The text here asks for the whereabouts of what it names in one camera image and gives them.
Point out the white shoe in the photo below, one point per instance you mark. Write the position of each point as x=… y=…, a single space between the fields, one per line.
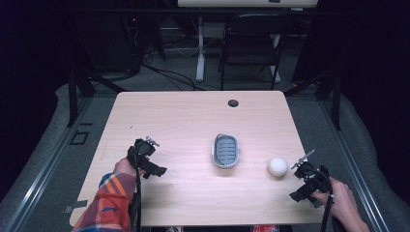
x=174 y=229

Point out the grey tape strip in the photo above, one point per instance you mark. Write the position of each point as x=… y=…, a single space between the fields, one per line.
x=75 y=205

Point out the person's left hand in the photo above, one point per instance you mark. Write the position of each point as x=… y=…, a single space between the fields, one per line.
x=124 y=167

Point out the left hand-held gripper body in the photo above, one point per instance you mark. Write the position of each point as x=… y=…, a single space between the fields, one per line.
x=145 y=161

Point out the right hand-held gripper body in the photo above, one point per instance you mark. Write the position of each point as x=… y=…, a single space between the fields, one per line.
x=313 y=185

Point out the black metal stand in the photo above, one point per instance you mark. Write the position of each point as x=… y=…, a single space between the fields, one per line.
x=328 y=93
x=80 y=93

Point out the red patterned shoe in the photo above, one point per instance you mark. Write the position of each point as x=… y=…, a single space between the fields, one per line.
x=265 y=228

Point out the white ball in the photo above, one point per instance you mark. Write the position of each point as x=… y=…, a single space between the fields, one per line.
x=277 y=166

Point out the black folding chair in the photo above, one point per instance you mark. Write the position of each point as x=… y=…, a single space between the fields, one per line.
x=251 y=45

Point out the white desk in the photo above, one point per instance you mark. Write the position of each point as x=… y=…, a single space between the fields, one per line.
x=225 y=19

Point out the person's right hand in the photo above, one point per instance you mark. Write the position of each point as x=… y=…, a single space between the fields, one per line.
x=341 y=199

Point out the grey oval soap dish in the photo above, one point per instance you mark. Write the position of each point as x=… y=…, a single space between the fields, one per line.
x=226 y=150

